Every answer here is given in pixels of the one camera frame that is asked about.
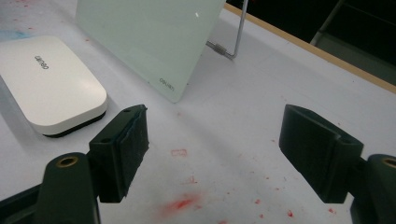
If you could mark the grey metal stand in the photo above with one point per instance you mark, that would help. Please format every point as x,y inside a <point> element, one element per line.
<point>330,21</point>

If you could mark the glass whiteboard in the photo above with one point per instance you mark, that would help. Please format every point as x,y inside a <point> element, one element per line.
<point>149,40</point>

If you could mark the metal whiteboard stand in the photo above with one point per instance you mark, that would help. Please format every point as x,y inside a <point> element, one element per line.
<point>236,34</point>

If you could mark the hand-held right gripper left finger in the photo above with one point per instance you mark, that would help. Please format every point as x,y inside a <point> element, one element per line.
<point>118,155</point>

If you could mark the white whiteboard eraser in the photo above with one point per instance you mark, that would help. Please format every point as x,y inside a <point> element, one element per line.
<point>46,84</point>

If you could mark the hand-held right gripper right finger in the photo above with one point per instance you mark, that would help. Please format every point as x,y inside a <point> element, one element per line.
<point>317,149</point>

